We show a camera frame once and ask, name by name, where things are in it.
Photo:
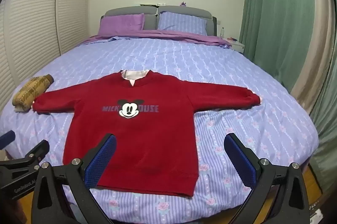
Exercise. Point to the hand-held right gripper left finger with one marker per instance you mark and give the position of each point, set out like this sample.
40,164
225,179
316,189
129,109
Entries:
101,160

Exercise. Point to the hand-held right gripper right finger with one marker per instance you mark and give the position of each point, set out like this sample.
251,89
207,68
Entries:
241,163

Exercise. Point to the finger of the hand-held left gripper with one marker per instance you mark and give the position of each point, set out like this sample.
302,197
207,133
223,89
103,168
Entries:
39,150
6,139

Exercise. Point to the red cartoon print sweater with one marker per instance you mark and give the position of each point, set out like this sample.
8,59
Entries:
147,145

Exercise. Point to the bed with blue floral cover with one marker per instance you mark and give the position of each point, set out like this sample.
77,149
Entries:
237,118

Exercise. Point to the folded brown plaid cloth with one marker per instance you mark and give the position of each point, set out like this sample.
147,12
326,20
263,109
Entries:
31,89

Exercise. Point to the green curtain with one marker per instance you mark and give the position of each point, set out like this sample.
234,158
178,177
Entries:
327,108
273,16

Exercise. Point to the white nightstand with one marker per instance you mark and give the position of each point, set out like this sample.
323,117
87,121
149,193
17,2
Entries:
237,46

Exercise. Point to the white louvered wardrobe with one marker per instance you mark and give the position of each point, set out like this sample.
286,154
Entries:
39,18

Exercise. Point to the beige curtain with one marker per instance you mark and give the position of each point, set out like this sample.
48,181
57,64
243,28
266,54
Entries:
313,55

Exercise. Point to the clear plastic bottle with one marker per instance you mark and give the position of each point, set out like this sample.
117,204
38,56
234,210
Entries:
222,32

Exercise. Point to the purple pillow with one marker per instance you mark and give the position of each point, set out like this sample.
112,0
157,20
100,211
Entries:
119,25

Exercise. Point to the purple blanket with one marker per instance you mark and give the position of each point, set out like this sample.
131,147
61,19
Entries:
168,35

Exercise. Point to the blue striped pillow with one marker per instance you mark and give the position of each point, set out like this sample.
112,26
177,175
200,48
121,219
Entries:
183,22

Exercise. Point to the grey padded headboard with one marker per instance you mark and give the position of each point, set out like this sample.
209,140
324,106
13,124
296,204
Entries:
152,13

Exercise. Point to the small purple toy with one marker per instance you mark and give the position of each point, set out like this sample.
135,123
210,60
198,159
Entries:
183,4

